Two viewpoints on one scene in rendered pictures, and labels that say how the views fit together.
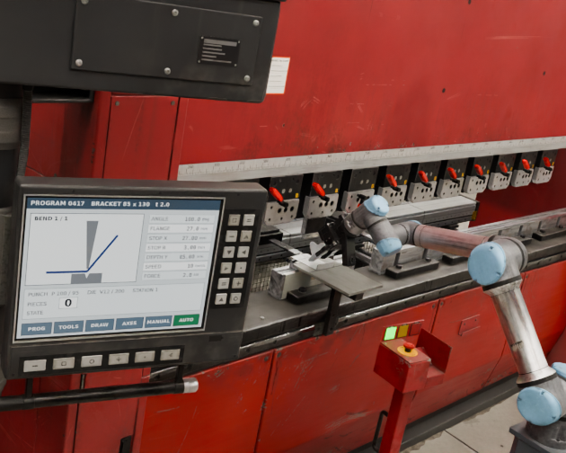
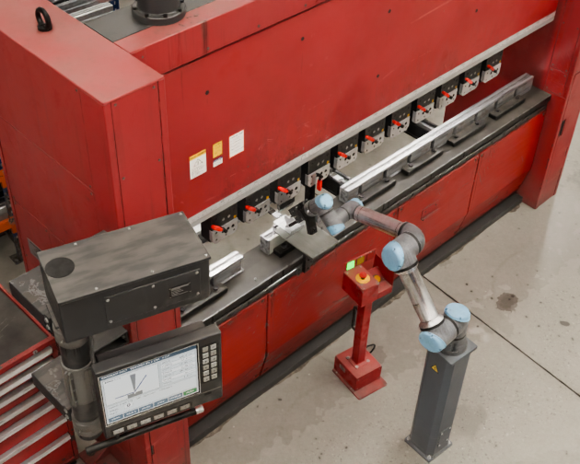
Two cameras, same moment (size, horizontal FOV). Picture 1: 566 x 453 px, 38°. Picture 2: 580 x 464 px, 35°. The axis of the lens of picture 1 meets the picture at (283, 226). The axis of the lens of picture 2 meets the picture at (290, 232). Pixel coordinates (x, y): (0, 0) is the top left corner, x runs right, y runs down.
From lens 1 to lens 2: 204 cm
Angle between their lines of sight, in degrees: 23
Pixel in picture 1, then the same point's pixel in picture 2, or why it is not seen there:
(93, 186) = (130, 362)
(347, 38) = (285, 94)
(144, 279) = (164, 385)
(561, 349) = (530, 182)
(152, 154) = not seen: hidden behind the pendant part
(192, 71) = (168, 302)
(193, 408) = not seen: hidden behind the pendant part
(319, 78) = (269, 127)
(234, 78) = (191, 295)
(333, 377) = (317, 288)
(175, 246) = (177, 368)
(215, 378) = (228, 326)
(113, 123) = not seen: hidden behind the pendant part
